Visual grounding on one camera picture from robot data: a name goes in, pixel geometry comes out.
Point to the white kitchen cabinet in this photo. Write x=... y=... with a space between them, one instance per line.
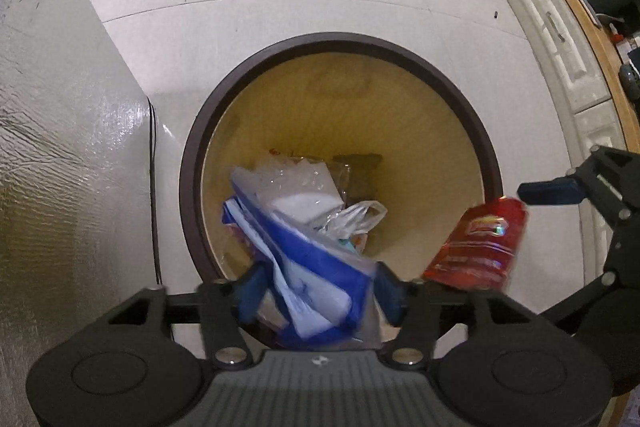
x=555 y=42

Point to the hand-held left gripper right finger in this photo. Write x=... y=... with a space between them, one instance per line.
x=391 y=299

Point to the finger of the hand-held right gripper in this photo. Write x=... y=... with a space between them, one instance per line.
x=565 y=309
x=550 y=192

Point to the brown-rimmed round trash bin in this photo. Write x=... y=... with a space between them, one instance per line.
x=350 y=107

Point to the silver embossed appliance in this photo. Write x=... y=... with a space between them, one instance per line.
x=50 y=157

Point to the red snack packet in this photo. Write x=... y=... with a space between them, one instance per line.
x=475 y=247

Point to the wooden countertop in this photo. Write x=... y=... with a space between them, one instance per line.
x=590 y=47

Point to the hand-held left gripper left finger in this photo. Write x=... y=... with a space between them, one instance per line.
x=248 y=299

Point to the grey-green round object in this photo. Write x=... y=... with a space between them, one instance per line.
x=630 y=76

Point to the blue white plastic bag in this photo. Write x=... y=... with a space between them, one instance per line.
x=310 y=267

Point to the dark clear wrapper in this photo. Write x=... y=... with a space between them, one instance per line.
x=357 y=177

